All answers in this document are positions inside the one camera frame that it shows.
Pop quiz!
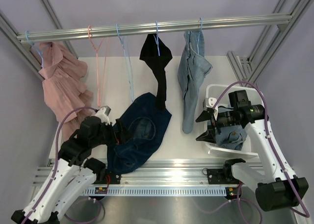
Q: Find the light blue denim skirt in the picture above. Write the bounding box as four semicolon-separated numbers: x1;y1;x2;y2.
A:
208;106;248;151

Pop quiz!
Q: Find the dark blue denim skirt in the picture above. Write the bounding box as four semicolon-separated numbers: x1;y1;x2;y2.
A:
107;92;172;174

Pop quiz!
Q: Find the pink wire hanger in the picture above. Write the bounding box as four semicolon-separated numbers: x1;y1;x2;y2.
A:
88;25;107;108

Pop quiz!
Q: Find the light blue wire hanger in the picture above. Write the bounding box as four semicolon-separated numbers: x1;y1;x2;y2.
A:
116;24;134;102

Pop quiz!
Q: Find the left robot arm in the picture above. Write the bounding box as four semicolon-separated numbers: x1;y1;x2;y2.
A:
11;116;132;224

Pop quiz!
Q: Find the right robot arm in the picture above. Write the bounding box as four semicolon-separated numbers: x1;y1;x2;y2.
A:
196;88;309;211

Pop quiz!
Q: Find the blue hanger of pale denim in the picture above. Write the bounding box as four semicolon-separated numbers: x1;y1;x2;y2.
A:
187;18;205;57

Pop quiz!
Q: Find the blue hanger of pink dress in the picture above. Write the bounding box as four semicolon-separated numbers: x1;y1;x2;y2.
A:
25;30;50;69

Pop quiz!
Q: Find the white plastic basket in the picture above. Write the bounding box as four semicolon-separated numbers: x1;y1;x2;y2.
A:
204;84;263;160

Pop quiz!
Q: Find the pale blue denim garment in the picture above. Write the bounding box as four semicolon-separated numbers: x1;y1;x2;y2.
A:
177;31;212;134

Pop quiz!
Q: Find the pink ruffled dress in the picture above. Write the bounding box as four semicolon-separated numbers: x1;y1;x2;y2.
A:
39;42;93;141

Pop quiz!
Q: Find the black garment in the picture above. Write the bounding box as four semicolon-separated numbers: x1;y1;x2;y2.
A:
139;34;173;110

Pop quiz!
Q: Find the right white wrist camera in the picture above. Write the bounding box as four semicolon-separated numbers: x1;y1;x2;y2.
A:
203;97;218;119

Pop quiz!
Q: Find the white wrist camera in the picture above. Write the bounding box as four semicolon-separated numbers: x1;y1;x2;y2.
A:
95;106;111;124
203;97;218;119

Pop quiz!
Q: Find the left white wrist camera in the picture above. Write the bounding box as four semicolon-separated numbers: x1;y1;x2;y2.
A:
95;106;111;124

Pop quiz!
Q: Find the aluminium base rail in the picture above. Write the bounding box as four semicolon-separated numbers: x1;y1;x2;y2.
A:
33;159;299;187

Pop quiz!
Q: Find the aluminium frame right post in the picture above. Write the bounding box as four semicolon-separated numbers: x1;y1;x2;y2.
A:
227;0;314;83

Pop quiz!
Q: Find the aluminium frame post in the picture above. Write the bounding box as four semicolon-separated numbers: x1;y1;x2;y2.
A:
0;0;63;80
227;0;314;83

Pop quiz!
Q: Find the white slotted cable duct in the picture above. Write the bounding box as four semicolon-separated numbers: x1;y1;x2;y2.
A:
81;186;227;197

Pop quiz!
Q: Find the aluminium hanging rail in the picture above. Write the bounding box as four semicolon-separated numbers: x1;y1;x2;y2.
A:
17;13;291;45

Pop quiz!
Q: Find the aluminium frame left post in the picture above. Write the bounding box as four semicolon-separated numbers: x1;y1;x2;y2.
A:
0;0;63;80

